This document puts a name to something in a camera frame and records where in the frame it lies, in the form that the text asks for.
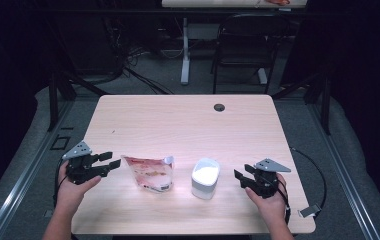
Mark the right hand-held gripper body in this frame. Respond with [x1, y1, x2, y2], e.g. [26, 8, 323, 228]
[242, 157, 292, 200]

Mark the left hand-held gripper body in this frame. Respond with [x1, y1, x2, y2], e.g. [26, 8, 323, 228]
[61, 140, 111, 186]

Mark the white container with hinged lid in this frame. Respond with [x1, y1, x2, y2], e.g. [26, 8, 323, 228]
[191, 157, 221, 201]

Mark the pink and white refill pouch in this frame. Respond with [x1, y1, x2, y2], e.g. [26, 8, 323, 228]
[121, 154, 176, 194]

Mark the person's right hand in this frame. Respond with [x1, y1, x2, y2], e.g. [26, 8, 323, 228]
[244, 172, 288, 229]

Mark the person's left hand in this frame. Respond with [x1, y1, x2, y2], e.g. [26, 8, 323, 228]
[55, 160, 103, 218]

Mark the black metal stand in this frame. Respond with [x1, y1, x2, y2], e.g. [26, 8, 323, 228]
[46, 64, 110, 133]
[271, 71, 332, 136]

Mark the white desk foot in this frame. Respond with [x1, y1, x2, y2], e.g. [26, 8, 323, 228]
[257, 67, 269, 86]

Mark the black folding chair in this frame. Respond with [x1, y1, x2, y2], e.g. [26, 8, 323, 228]
[210, 13, 291, 96]

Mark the white desk leg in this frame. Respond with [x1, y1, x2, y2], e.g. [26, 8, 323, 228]
[180, 17, 191, 86]

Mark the light wooden background desk top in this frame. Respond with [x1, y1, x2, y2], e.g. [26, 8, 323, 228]
[161, 0, 308, 9]

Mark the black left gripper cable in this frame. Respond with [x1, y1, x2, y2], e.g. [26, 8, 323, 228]
[52, 157, 70, 208]

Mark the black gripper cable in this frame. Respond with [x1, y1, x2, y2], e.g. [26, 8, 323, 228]
[277, 147, 328, 226]
[52, 157, 70, 208]

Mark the grey cable clip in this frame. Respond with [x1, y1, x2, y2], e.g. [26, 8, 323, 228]
[298, 203, 323, 219]

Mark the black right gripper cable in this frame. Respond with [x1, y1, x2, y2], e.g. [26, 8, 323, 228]
[277, 147, 328, 226]

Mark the aluminium floor rail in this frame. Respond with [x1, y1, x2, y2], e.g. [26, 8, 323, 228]
[306, 103, 380, 240]
[0, 99, 76, 240]

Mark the bundle of black floor cables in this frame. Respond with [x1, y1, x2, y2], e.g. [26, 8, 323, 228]
[102, 13, 183, 96]

